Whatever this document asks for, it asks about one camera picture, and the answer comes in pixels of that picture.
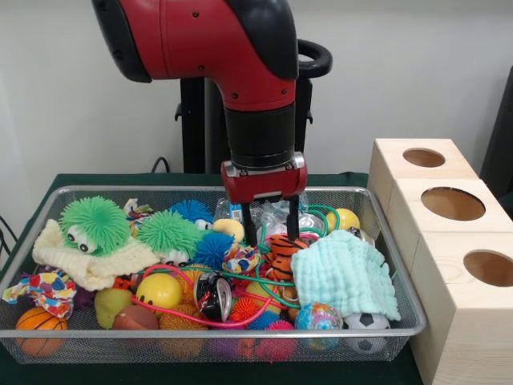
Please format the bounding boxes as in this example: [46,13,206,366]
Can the wire mesh bin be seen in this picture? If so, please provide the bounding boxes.
[0,184,426,365]

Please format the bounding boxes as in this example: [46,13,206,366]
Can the light blue muslin cloth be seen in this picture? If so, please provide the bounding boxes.
[290,230,402,322]

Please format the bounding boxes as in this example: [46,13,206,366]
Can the large green spiky toy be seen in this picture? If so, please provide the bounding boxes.
[59,196,131,257]

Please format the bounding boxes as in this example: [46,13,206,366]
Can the orange basketball toy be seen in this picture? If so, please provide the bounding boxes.
[15,307,69,357]

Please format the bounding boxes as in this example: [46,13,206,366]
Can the colourful spotted cloth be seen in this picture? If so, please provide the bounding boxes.
[2,270,78,320]

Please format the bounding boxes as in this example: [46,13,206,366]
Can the wooden box with three holes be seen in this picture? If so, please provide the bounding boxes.
[367,138,513,385]

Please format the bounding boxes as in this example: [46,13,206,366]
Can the black upright panel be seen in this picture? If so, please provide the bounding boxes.
[479,63,513,197]

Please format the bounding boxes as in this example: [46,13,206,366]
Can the dark green tablecloth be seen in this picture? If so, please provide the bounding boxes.
[0,172,426,385]

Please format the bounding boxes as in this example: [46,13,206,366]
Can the cream knitted cloth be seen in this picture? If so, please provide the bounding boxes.
[32,218,161,292]

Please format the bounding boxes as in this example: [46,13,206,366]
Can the tiger striped plush toy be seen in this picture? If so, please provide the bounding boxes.
[264,234,310,282]

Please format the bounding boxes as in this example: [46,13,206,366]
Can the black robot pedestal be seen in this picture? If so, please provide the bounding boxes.
[175,38,333,174]

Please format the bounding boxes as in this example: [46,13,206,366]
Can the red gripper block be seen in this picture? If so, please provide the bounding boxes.
[220,162,309,246]

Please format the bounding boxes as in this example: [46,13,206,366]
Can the blue spiky ball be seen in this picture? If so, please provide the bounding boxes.
[196,231,236,272]

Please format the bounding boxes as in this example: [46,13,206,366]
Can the yellow smiley ball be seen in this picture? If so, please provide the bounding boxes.
[135,274,184,310]

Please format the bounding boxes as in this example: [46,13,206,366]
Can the globe print ball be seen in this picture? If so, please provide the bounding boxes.
[299,302,345,350]

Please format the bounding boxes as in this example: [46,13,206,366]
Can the small green spiky toy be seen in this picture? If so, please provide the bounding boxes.
[138,210,204,265]

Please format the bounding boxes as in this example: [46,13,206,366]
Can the crushed clear plastic bottle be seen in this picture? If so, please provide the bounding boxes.
[256,200,325,237]

